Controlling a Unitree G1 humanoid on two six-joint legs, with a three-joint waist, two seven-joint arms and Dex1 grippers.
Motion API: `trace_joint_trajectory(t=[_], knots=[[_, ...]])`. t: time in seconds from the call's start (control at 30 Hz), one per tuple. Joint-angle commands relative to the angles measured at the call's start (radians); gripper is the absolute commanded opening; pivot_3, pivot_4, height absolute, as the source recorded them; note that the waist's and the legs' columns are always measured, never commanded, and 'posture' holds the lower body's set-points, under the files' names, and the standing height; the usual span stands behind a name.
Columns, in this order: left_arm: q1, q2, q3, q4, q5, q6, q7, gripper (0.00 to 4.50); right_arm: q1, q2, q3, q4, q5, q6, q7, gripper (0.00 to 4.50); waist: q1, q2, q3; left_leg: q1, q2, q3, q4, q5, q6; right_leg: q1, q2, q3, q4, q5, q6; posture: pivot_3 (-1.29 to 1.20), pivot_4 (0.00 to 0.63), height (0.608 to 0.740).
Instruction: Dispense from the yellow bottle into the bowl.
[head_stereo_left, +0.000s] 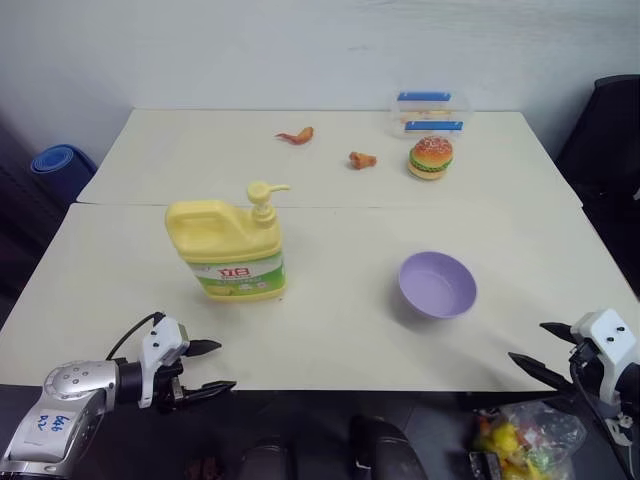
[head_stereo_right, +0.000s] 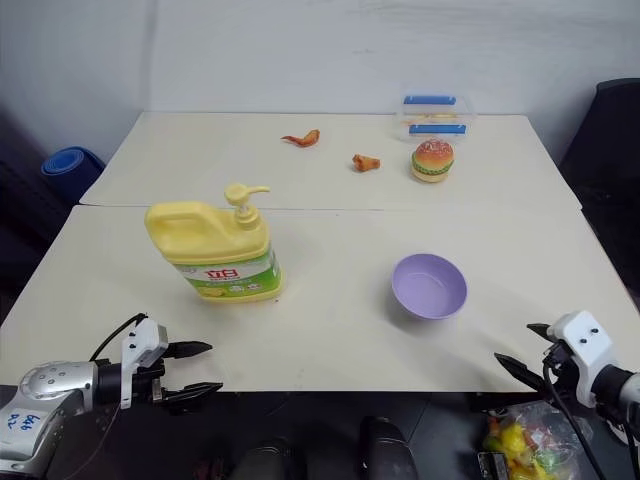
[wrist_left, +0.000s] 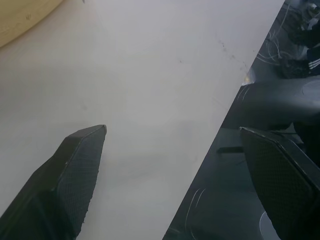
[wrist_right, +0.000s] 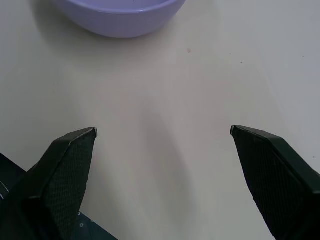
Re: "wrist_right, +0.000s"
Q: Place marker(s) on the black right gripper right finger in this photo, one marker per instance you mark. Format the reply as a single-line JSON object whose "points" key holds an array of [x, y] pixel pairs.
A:
{"points": [[280, 180]]}

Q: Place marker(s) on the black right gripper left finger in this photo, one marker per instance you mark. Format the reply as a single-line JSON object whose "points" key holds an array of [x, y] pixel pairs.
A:
{"points": [[57, 180]]}

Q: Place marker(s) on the lavender plastic bowl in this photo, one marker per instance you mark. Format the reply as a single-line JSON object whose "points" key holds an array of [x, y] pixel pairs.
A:
{"points": [[123, 17]]}

